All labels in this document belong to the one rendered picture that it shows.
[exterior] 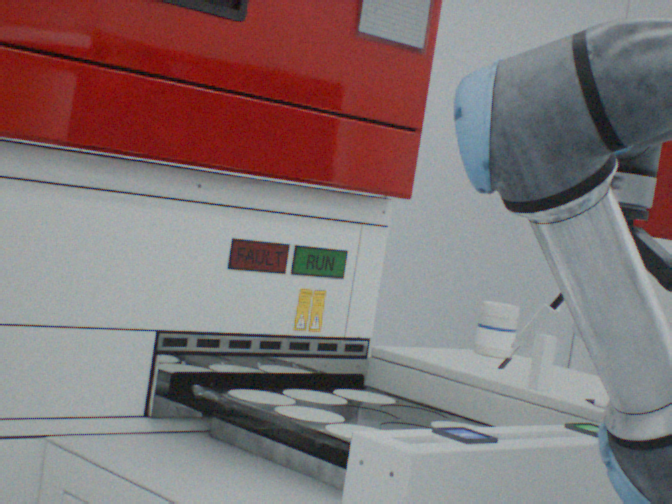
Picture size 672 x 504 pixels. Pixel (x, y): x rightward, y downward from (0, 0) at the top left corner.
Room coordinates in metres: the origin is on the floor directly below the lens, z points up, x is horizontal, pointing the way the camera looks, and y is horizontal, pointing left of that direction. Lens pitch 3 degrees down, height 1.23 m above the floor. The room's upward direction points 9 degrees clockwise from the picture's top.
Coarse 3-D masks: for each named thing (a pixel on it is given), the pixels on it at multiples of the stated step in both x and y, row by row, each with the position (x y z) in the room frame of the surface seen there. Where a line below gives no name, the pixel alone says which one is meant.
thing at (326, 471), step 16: (224, 432) 1.88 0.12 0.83; (240, 432) 1.85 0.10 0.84; (256, 432) 1.84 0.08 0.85; (256, 448) 1.82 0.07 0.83; (272, 448) 1.80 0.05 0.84; (288, 448) 1.77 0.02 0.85; (288, 464) 1.77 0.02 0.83; (304, 464) 1.74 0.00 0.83; (320, 464) 1.72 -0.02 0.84; (336, 464) 1.71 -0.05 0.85; (320, 480) 1.72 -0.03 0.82; (336, 480) 1.69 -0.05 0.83
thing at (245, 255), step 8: (240, 248) 1.93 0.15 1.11; (248, 248) 1.95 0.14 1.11; (256, 248) 1.96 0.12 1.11; (264, 248) 1.97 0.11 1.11; (272, 248) 1.98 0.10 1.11; (280, 248) 1.99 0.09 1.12; (232, 256) 1.92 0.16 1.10; (240, 256) 1.94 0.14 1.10; (248, 256) 1.95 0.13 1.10; (256, 256) 1.96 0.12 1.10; (264, 256) 1.97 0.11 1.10; (272, 256) 1.98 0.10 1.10; (280, 256) 1.99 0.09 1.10; (232, 264) 1.93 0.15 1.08; (240, 264) 1.94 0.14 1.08; (248, 264) 1.95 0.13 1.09; (256, 264) 1.96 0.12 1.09; (264, 264) 1.97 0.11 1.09; (272, 264) 1.98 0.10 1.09; (280, 264) 1.99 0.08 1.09
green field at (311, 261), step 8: (304, 248) 2.02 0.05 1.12; (296, 256) 2.01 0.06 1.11; (304, 256) 2.03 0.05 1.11; (312, 256) 2.04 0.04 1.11; (320, 256) 2.05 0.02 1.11; (328, 256) 2.06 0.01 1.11; (336, 256) 2.08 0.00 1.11; (344, 256) 2.09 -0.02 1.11; (296, 264) 2.02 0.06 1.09; (304, 264) 2.03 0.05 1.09; (312, 264) 2.04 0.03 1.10; (320, 264) 2.05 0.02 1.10; (328, 264) 2.07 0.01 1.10; (336, 264) 2.08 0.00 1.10; (344, 264) 2.09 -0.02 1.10; (304, 272) 2.03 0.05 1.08; (312, 272) 2.04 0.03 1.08; (320, 272) 2.05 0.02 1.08; (328, 272) 2.07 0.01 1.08; (336, 272) 2.08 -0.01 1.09
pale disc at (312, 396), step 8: (288, 392) 1.93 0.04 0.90; (296, 392) 1.94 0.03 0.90; (304, 392) 1.96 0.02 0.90; (312, 392) 1.97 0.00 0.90; (320, 392) 1.98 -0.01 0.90; (312, 400) 1.89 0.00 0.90; (320, 400) 1.91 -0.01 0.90; (328, 400) 1.92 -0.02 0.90; (336, 400) 1.93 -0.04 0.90; (344, 400) 1.94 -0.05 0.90
